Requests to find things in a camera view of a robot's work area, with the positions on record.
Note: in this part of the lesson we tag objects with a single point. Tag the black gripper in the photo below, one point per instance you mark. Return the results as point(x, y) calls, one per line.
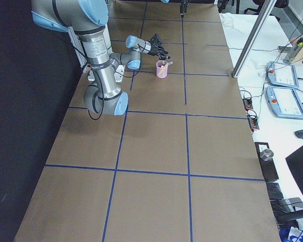
point(154, 48)
point(183, 8)

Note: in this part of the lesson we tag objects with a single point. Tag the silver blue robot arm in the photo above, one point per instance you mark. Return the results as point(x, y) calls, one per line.
point(89, 20)
point(167, 1)

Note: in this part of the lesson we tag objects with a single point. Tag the upper orange black connector box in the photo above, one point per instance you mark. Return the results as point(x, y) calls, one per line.
point(248, 104)

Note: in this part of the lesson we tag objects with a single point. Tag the orange black connector box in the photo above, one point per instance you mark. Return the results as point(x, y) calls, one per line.
point(248, 104)
point(253, 122)

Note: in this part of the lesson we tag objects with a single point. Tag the lower orange black connector box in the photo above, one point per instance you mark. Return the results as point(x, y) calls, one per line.
point(253, 122)

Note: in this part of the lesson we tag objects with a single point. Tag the upper teach pendant tablet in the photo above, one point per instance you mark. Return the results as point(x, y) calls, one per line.
point(281, 74)

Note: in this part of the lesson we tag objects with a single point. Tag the teach pendant tablet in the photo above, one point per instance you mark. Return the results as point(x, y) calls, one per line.
point(284, 102)
point(281, 74)

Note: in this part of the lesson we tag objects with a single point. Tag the lower teach pendant tablet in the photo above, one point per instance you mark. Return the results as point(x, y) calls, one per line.
point(284, 102)

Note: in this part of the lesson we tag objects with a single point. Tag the silver metal cylinder weight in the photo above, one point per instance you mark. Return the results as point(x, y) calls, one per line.
point(266, 154)

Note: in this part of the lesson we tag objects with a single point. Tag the white pedestal column base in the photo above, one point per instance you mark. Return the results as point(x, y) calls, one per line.
point(118, 73)

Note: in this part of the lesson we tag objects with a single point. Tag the aluminium frame post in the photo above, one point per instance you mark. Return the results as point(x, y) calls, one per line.
point(258, 25)

